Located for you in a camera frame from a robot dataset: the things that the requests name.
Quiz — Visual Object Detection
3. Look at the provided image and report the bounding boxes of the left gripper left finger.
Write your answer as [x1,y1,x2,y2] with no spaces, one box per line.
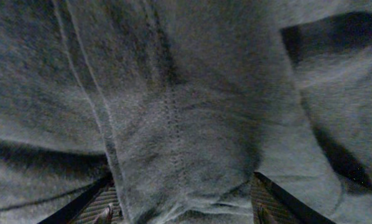
[39,175,123,224]

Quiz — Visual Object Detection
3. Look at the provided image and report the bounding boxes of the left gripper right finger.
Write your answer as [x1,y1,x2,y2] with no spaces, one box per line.
[250,172,335,224]

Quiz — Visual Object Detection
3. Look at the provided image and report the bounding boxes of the dark teal t-shirt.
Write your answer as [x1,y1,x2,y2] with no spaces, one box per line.
[0,1,372,223]

